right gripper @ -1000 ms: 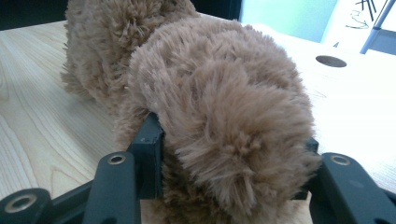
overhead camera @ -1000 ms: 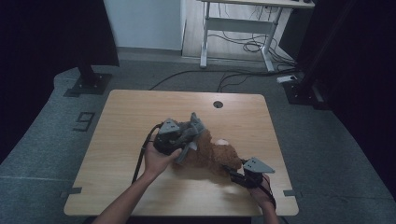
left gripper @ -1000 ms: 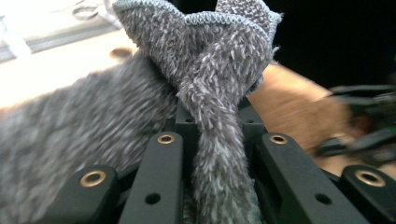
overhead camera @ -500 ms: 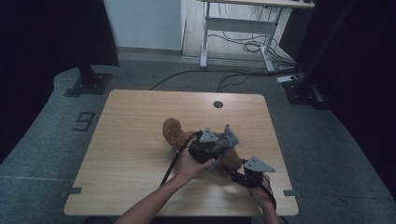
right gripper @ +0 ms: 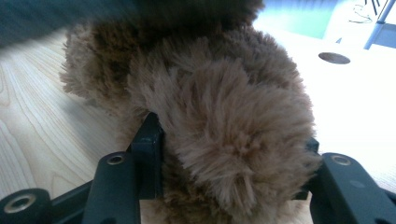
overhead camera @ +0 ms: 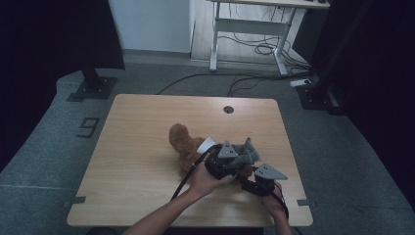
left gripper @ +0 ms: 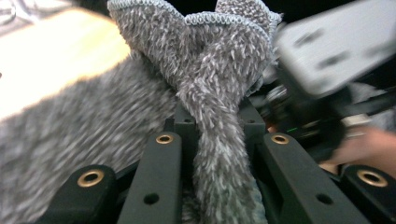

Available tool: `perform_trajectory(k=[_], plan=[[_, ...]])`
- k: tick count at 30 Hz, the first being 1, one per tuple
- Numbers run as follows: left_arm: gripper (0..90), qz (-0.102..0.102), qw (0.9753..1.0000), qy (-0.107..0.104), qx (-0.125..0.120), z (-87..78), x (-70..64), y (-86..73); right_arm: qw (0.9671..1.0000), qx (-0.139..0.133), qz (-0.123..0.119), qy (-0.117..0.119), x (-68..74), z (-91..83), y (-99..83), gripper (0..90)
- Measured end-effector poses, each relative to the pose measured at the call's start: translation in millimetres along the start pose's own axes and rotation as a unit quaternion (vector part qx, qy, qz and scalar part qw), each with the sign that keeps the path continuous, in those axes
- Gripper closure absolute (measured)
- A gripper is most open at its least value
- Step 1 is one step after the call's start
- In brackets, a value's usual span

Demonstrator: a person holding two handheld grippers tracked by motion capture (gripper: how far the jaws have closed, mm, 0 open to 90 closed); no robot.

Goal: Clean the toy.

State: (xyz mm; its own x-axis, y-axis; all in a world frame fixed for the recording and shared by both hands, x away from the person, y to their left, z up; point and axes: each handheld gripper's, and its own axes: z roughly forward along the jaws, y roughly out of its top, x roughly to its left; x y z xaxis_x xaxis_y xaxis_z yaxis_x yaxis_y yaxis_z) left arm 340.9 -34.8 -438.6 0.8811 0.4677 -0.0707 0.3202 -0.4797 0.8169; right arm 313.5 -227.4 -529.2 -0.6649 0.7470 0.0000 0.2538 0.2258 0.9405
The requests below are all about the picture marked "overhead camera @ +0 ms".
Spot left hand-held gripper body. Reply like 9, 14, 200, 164
204, 140, 243, 181

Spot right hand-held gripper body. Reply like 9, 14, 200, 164
240, 163, 289, 198

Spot brown teddy bear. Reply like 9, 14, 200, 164
168, 122, 256, 181

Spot person's right hand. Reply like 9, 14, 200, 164
259, 183, 289, 220

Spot person's left hand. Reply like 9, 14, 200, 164
188, 161, 238, 201

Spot grey tape strip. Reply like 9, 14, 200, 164
63, 196, 87, 208
296, 198, 317, 208

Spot black stand with slanted pole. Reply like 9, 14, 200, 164
295, 0, 375, 116

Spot white power strip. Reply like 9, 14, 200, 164
289, 78, 313, 89

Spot black stand with square base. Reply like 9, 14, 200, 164
66, 60, 118, 103

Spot black curtain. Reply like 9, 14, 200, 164
0, 0, 126, 172
307, 0, 415, 218

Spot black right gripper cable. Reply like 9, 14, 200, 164
270, 182, 291, 220

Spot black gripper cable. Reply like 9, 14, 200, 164
169, 144, 220, 201
270, 182, 291, 220

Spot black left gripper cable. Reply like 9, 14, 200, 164
169, 144, 220, 201

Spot short black floor cable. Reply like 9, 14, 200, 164
227, 75, 263, 98

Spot long black floor cable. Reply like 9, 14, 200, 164
156, 71, 312, 96

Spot tangled black cables bundle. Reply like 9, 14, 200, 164
217, 32, 311, 71

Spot white metal frame desk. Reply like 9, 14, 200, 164
207, 0, 331, 76

